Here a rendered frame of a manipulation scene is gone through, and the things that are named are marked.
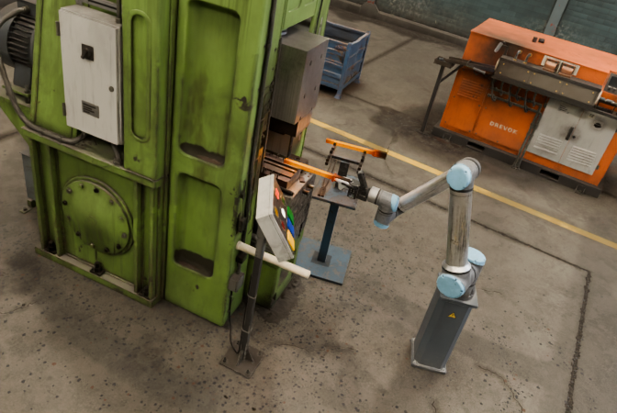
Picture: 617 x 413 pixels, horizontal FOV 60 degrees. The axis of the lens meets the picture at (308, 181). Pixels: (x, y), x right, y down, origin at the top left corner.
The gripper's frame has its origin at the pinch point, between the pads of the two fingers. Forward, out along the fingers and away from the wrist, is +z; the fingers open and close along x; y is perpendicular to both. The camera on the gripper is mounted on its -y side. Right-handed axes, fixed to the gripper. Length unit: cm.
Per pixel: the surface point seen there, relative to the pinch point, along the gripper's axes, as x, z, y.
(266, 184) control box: -52, 22, -13
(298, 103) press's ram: -17, 25, -44
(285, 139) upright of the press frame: 22.7, 43.8, 1.0
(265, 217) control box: -74, 10, -12
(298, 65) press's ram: -18, 29, -63
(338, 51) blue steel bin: 355, 119, 46
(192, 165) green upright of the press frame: -44, 68, -1
